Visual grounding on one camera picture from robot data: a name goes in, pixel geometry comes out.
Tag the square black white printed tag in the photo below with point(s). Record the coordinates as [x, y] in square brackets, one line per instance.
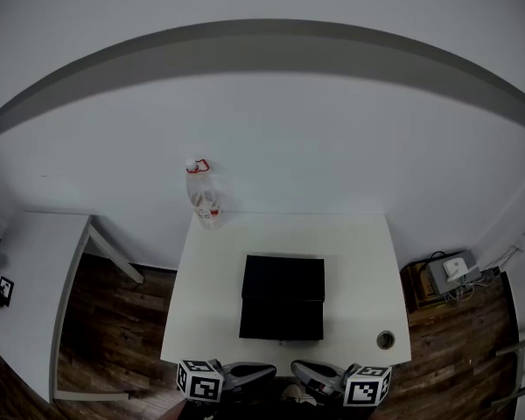
[6, 291]

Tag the person's white shoe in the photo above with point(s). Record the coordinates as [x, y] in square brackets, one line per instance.
[293, 393]

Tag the brown cardboard box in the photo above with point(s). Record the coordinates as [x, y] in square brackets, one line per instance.
[415, 289]

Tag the grey metal rack frame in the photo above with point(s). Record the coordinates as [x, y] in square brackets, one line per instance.
[520, 348]

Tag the white router device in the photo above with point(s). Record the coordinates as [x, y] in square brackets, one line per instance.
[454, 268]

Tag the grey metal box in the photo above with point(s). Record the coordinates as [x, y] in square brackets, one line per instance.
[435, 280]

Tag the black plastic tray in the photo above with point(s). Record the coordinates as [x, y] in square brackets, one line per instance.
[280, 322]

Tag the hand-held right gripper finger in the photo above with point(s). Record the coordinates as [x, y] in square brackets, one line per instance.
[316, 385]
[317, 370]

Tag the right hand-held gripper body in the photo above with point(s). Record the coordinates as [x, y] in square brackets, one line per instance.
[367, 389]

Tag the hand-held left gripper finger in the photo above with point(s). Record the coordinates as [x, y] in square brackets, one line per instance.
[254, 369]
[251, 382]

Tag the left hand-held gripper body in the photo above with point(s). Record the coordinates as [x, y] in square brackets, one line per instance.
[199, 385]

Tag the black rectangular box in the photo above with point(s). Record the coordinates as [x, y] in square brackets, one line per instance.
[283, 276]

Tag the white side table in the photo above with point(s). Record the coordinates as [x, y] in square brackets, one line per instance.
[35, 256]

